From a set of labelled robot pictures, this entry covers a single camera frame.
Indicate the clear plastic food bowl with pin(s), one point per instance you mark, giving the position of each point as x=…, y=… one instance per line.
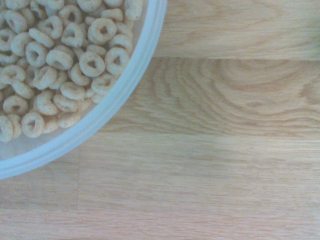
x=140, y=82

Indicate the cereal rings heap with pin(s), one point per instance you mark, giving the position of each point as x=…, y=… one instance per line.
x=92, y=63

